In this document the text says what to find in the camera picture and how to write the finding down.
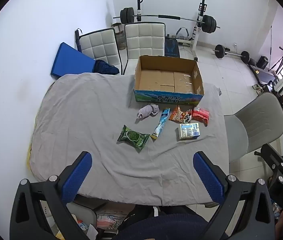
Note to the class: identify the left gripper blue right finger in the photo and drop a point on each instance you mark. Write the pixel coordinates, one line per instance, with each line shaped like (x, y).
(256, 219)

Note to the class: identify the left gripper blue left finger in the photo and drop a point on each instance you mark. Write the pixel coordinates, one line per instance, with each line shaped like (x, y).
(28, 220)

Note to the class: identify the red snack packet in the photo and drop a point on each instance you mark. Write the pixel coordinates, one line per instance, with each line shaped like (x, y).
(200, 115)

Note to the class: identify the orange cartoon snack packet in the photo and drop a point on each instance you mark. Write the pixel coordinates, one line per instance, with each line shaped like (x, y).
(180, 116)

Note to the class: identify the green snack packet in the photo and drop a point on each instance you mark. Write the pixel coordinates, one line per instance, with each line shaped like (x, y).
(136, 139)

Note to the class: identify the long light blue packet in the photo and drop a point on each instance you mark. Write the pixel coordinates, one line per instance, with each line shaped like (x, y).
(163, 118)

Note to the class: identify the lilac sock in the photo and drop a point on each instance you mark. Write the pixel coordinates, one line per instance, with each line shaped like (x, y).
(148, 110)

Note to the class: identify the grey plastic chair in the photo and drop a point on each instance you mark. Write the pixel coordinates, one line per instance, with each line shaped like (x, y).
(258, 123)

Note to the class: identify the grey table cloth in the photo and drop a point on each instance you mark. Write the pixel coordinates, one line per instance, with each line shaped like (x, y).
(98, 114)

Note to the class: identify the floor barbell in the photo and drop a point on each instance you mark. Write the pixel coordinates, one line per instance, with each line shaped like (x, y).
(220, 52)

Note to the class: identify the open cardboard box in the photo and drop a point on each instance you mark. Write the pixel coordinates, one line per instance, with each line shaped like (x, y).
(170, 80)

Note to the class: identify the blue foam mat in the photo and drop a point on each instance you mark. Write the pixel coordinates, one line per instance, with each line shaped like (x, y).
(70, 61)

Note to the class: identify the dark blue cloth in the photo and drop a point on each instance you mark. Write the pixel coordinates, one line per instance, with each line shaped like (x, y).
(103, 67)

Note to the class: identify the barbell on rack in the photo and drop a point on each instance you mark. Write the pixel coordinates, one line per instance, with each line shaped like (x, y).
(207, 24)

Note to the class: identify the black blue bench pad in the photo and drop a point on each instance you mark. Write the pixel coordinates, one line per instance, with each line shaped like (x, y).
(171, 47)

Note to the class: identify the white weight bench rack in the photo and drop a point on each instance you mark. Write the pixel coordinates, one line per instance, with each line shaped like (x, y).
(192, 41)

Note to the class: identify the left white padded chair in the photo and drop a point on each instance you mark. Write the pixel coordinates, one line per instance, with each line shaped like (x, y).
(100, 45)

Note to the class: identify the white padded chair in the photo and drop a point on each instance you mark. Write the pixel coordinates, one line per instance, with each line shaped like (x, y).
(100, 45)
(143, 38)

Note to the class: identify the right white padded chair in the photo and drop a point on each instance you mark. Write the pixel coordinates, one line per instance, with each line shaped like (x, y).
(143, 38)

